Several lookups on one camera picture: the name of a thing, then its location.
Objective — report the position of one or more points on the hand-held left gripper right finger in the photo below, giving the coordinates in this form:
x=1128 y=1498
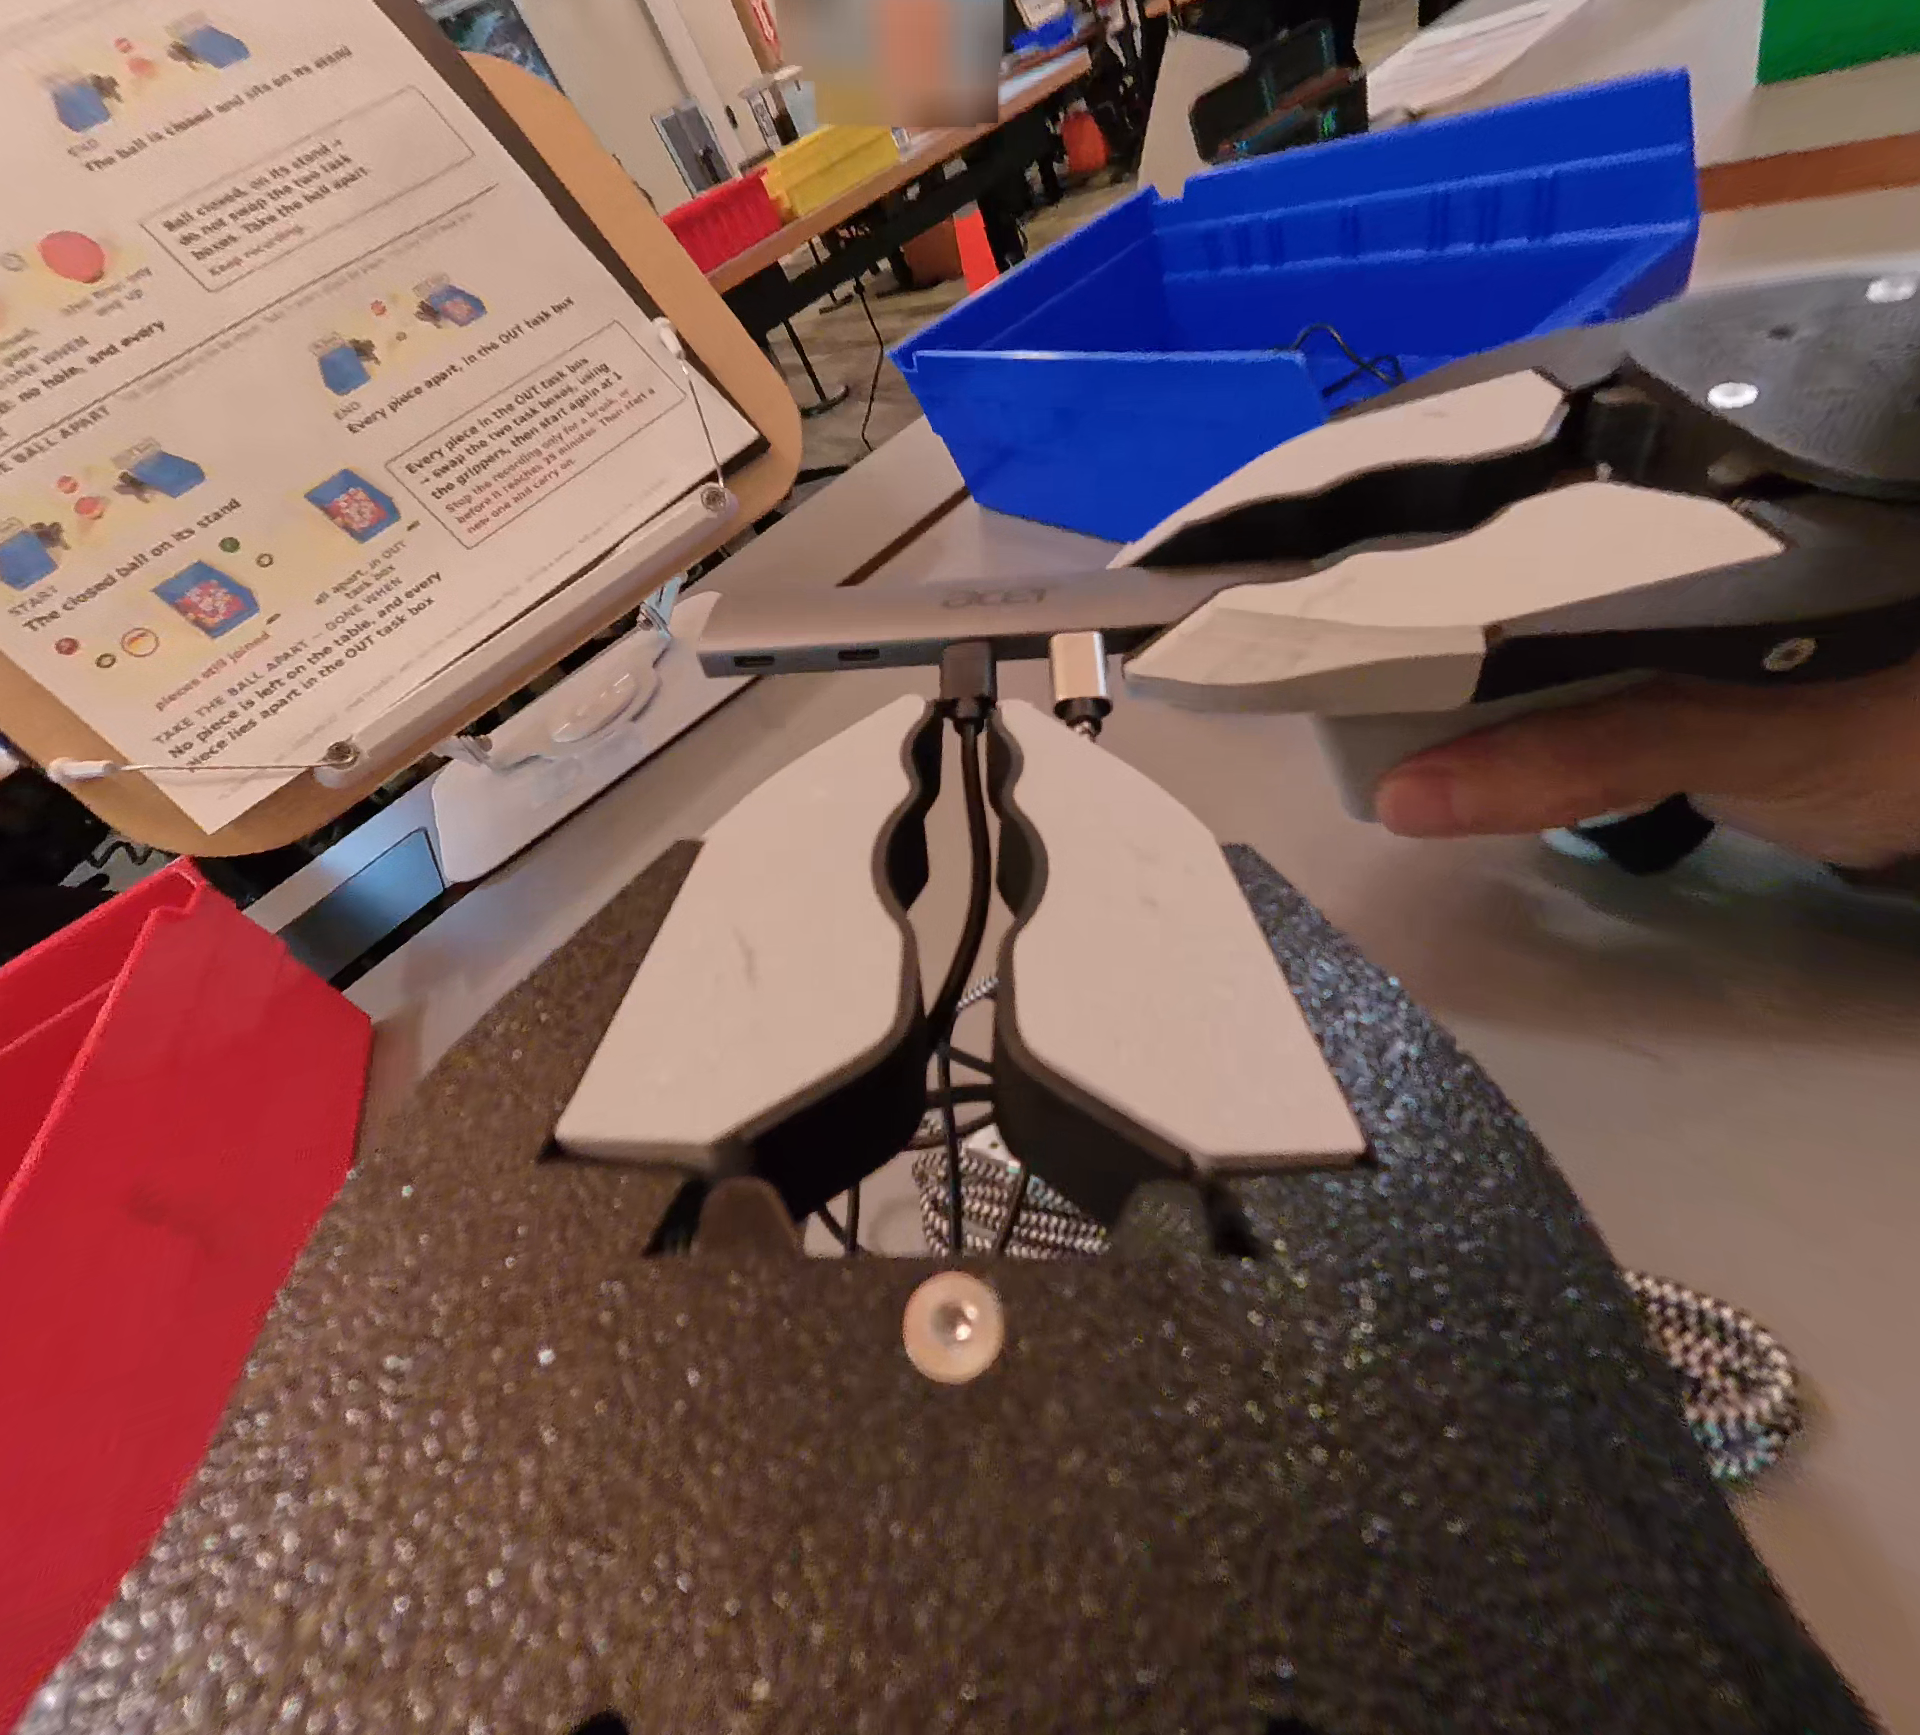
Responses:
x=1184 y=1000

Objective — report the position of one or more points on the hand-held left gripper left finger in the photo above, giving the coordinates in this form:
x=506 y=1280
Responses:
x=751 y=970

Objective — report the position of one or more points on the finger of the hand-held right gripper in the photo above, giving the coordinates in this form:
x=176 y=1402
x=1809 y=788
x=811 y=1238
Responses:
x=1395 y=633
x=1350 y=453

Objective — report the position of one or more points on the grey usb hub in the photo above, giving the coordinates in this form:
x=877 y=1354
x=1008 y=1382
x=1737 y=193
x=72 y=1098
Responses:
x=901 y=619

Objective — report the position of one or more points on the person's right hand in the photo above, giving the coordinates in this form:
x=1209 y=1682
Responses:
x=1725 y=761

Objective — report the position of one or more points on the blue plastic bin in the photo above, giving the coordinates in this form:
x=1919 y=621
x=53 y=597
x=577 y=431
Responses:
x=1081 y=431

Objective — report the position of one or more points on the black device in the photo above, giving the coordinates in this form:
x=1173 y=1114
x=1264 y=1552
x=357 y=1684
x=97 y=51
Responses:
x=1275 y=109

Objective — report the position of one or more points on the wooden document stand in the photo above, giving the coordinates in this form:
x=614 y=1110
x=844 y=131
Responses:
x=758 y=415

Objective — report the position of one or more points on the yellow plastic bin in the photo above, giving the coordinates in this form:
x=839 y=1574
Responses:
x=833 y=173

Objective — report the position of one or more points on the red plastic bin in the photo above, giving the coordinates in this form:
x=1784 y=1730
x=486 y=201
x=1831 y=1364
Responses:
x=150 y=1166
x=722 y=223

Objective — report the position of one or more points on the printed instruction sheet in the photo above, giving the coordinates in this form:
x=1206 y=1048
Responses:
x=301 y=341

